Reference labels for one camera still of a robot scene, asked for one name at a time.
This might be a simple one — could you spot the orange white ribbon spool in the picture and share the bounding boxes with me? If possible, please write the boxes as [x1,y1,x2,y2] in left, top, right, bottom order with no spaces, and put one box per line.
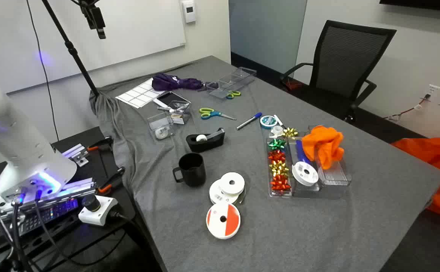
[204,201,243,241]

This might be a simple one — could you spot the black card package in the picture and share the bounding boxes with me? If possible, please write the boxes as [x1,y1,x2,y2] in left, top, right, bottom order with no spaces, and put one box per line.
[155,91,192,112]

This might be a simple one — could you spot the red gift bow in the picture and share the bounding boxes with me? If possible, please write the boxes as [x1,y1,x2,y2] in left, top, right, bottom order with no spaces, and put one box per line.
[267,150,288,165]
[270,174,291,194]

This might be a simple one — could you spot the white label sheet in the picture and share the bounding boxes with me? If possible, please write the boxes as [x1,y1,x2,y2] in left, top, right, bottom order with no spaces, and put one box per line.
[115,78,166,111]

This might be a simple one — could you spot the long clear bow box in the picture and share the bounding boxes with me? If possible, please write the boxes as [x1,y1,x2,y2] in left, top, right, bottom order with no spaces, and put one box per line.
[266,136,294,198]

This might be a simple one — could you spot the black office chair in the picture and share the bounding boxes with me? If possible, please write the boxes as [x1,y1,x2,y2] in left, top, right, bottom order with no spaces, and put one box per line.
[278,20,397,123]

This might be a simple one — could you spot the black mug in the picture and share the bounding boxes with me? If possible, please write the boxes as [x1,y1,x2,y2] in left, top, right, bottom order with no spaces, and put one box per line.
[170,152,207,189]

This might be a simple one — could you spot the gold gift bow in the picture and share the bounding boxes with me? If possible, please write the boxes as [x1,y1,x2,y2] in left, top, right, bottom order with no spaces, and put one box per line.
[270,162,290,177]
[282,126,300,141]

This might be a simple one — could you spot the purple cloth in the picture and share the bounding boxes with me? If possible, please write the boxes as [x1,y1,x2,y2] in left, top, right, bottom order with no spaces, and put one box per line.
[151,72,204,93]

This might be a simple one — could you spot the gray table cloth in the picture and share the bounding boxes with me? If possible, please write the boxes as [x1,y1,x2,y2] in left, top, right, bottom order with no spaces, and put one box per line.
[87,55,440,272]

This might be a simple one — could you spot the blue ribbon roll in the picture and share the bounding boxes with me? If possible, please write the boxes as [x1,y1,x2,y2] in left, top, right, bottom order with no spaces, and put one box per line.
[293,140,311,165]

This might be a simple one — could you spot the black tape dispenser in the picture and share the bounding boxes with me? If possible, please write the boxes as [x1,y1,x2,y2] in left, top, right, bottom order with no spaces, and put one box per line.
[184,127,226,155]

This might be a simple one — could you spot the black camera stand pole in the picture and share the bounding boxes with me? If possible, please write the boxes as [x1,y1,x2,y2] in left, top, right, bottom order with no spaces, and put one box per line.
[40,0,99,97]

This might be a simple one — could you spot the black robot cart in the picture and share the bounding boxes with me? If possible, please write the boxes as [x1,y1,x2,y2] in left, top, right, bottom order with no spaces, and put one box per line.
[0,126,152,272]

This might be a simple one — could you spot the clear plastic box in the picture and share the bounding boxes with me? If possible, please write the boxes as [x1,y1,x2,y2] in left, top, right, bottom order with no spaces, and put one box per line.
[317,158,353,189]

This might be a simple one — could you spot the clear box with white spool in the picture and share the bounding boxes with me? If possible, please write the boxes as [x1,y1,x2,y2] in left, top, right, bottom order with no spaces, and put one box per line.
[146,114,175,143]

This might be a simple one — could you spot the silver metal bracket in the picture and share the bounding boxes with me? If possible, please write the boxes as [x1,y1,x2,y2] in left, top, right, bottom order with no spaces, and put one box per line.
[62,143,89,168]

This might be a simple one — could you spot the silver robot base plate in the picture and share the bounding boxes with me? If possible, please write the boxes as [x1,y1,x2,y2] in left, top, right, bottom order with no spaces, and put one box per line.
[0,179,99,239]

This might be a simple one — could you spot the clear ribbon tray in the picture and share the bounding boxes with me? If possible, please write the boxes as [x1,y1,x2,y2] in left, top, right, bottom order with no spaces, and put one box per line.
[287,140,322,194]

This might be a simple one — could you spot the orange handled clamp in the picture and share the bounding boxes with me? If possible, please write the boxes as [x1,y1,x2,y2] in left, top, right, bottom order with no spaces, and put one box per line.
[96,168,125,195]
[84,138,115,155]

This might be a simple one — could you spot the black wall screen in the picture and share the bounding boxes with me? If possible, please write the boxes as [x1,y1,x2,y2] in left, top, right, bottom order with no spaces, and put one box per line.
[378,0,440,14]

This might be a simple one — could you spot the small clear box with tags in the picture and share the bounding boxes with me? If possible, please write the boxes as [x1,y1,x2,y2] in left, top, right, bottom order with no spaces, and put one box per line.
[167,109,193,127]

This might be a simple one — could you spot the blue ribbon spool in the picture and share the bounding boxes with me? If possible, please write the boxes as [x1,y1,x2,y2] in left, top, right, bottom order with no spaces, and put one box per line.
[258,114,284,130]

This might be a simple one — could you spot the thick white ribbon spool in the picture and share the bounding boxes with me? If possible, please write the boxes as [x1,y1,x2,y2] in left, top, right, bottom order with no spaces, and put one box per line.
[290,161,322,189]

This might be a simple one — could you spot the white wall thermostat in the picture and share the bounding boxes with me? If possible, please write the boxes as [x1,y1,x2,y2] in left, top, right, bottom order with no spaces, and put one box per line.
[180,0,198,25]

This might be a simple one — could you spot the green gift bow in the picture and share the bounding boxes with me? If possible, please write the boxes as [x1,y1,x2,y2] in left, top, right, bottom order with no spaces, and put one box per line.
[267,138,287,152]

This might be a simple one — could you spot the white box with black knob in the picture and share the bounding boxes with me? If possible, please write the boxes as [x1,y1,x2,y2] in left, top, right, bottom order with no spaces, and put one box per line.
[77,194,119,227]

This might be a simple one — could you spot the clear plastic organizer tray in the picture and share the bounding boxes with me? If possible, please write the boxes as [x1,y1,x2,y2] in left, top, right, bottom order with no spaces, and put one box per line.
[207,67,257,100]

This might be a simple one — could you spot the orange cloth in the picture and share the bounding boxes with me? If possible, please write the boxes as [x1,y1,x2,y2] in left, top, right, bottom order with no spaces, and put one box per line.
[299,124,346,171]

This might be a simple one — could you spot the blue white pen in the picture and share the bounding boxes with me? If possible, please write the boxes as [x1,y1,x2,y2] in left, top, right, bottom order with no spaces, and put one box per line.
[235,111,264,132]

